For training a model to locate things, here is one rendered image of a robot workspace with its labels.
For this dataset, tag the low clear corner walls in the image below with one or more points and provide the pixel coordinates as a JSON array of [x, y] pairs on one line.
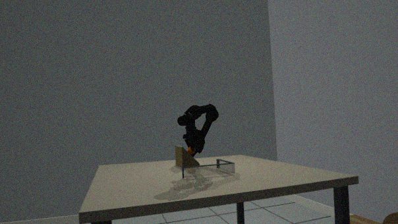
[[209, 171]]

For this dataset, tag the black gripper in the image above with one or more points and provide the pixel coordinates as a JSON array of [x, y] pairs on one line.
[[191, 138]]

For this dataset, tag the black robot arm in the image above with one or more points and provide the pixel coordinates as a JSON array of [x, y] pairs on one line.
[[189, 119]]

